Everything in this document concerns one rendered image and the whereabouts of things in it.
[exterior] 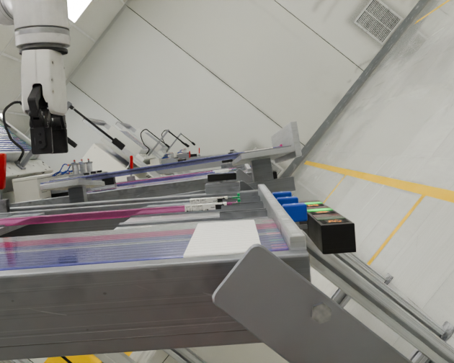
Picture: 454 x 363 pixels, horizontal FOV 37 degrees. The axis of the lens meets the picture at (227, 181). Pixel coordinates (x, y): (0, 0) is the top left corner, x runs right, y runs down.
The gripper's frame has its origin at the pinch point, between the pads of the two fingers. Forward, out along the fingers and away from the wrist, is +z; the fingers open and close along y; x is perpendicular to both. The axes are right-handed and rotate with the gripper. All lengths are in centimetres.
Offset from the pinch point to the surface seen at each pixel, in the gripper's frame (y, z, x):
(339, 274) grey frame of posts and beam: -11, 25, 47
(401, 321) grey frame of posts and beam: -11, 34, 57
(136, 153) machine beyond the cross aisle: -450, 3, -52
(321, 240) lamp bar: 27.1, 13.3, 39.0
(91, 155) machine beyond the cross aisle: -440, 2, -88
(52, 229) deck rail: -8.0, 14.0, -2.8
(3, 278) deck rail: 60, 10, 12
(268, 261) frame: 64, 9, 31
